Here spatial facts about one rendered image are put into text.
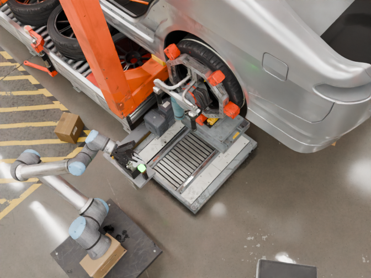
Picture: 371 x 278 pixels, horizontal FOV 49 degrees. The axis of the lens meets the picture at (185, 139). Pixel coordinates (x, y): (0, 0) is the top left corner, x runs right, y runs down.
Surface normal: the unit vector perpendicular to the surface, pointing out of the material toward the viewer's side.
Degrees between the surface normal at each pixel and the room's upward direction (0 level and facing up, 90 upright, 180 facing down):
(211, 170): 0
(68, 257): 0
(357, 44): 0
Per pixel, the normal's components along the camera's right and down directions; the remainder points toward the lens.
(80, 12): 0.73, 0.56
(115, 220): -0.09, -0.47
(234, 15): -0.66, 0.54
